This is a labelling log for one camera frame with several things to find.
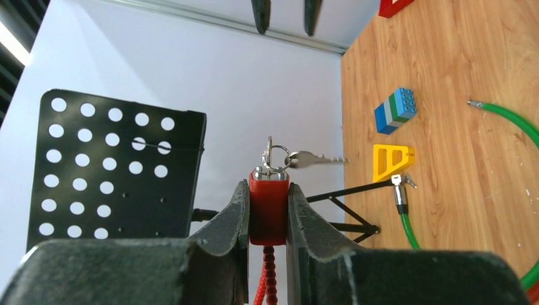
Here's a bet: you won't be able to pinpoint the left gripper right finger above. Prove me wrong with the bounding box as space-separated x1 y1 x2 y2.
287 184 529 304

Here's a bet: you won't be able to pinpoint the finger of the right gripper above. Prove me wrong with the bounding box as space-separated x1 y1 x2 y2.
251 0 271 35
304 0 322 36

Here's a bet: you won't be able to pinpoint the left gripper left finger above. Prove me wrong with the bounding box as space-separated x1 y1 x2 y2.
1 181 249 304

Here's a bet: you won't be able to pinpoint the red padlock with thin cable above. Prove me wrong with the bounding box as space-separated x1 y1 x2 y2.
248 166 290 305

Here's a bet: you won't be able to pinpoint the small key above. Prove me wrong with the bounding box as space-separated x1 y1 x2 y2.
262 136 350 172

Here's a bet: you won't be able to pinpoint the red window block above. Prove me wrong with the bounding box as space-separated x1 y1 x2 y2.
378 0 414 18

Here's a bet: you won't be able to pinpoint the yellow triangular plastic piece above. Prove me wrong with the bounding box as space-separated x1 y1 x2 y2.
372 144 415 182

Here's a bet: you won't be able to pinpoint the blue green stacked blocks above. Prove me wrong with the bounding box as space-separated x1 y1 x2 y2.
374 88 418 135

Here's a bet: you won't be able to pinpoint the black music stand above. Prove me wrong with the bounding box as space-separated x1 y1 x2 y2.
26 88 381 254

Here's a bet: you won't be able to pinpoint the green cable lock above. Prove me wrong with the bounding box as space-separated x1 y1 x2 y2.
391 100 538 294

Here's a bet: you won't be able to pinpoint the thick red cable lock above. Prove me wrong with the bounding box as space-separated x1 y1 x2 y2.
527 281 539 304

